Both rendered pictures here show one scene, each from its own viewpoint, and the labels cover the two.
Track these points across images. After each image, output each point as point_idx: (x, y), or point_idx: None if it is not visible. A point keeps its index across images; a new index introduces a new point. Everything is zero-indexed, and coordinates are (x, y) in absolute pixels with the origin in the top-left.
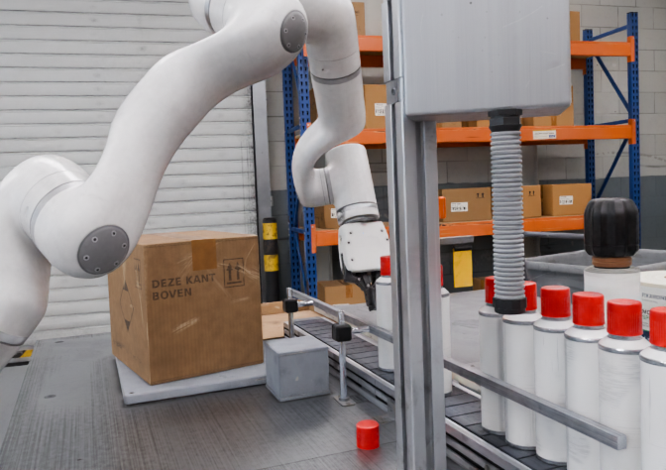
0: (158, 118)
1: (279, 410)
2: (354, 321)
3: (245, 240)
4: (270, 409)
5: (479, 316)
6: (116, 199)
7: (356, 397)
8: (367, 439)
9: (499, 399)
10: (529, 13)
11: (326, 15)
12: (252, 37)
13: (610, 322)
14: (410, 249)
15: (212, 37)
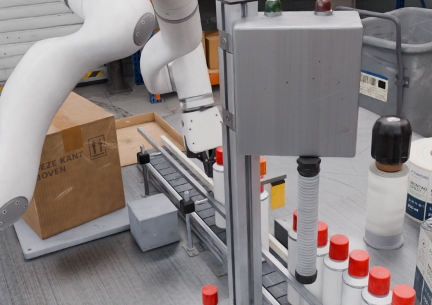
0: (38, 106)
1: (144, 262)
2: (196, 188)
3: (104, 121)
4: (136, 260)
5: (288, 237)
6: (15, 178)
7: (199, 244)
8: (209, 301)
9: None
10: (330, 94)
11: None
12: (110, 43)
13: (369, 285)
14: (240, 226)
15: (76, 40)
